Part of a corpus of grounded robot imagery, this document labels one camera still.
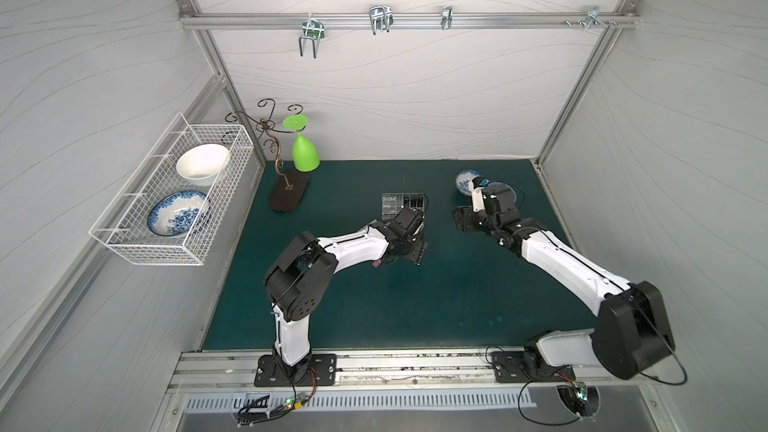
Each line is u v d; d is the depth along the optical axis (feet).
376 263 2.97
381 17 2.50
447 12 2.35
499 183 3.74
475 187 2.54
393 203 3.38
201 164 2.35
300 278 1.56
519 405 2.13
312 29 2.57
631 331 1.37
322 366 2.42
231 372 2.45
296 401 2.27
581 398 2.33
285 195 3.56
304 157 3.00
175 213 2.13
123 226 1.86
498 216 2.15
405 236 2.35
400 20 2.62
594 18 2.51
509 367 2.41
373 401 2.31
